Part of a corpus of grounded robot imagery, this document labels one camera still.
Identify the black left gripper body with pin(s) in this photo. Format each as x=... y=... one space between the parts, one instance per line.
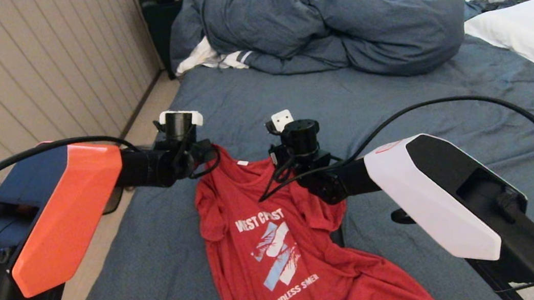
x=204 y=154

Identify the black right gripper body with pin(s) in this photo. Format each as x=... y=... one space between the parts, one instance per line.
x=283 y=166

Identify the red T-shirt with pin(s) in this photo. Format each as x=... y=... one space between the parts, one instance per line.
x=273 y=273

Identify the white striped garment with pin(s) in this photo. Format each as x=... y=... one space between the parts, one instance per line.
x=198 y=58

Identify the black suitcase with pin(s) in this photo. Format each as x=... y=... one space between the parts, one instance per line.
x=160 y=27

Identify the crumpled blue-grey duvet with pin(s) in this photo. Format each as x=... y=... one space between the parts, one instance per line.
x=384 y=21

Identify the blue-grey bed sheet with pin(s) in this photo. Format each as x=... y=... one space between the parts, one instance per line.
x=445 y=95

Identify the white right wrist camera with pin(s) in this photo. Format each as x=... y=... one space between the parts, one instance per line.
x=282 y=118

